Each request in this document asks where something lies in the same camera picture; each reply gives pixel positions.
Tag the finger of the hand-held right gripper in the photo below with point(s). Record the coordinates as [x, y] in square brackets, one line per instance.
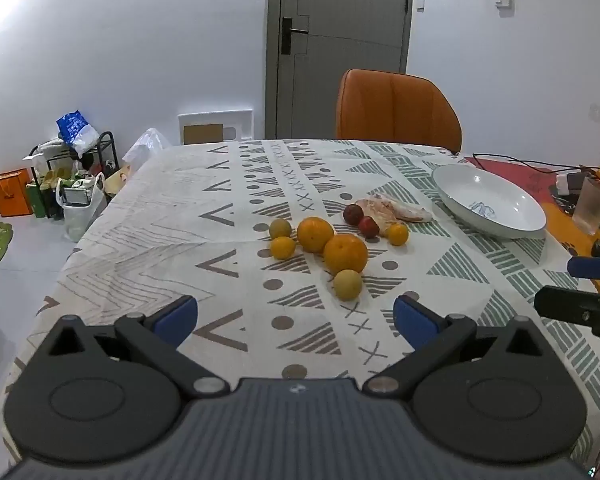
[592, 266]
[570, 306]

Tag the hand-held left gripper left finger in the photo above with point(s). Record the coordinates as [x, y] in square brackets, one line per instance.
[176, 317]

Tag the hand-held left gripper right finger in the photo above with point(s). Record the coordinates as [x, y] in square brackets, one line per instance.
[414, 320]

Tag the small green-yellow fruit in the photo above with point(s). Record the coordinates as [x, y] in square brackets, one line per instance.
[280, 228]
[348, 285]

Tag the small orange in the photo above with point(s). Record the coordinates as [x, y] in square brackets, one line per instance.
[282, 248]
[397, 234]

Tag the large orange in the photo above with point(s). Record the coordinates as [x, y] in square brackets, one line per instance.
[345, 253]
[315, 234]

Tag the dark red plum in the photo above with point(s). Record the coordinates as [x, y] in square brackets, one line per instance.
[352, 213]
[368, 227]

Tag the white ceramic plate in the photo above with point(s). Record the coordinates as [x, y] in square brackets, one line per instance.
[485, 200]

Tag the patterned white tablecloth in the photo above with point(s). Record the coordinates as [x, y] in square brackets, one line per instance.
[180, 240]

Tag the white power adapter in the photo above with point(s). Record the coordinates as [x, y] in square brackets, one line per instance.
[570, 182]

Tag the white plastic bag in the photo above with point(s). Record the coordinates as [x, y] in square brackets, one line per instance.
[77, 217]

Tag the clear plastic bag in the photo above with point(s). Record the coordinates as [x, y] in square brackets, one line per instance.
[147, 147]

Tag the black metal rack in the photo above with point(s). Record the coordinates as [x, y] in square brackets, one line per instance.
[111, 147]

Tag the green paper bag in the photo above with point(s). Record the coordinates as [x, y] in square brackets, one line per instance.
[36, 200]

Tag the brown cardboard sheet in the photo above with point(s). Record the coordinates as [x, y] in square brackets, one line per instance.
[203, 134]

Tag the orange paper bag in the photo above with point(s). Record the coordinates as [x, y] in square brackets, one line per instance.
[11, 194]

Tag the white foam board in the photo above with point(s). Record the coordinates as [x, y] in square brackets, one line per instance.
[240, 120]

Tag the orange leather chair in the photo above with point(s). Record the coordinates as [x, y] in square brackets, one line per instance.
[395, 110]

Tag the blue and white bag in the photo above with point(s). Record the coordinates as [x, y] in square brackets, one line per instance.
[75, 130]

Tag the grey door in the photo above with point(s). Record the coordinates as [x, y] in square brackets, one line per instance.
[350, 5]

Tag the white wall socket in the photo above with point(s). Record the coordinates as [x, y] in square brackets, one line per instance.
[597, 112]

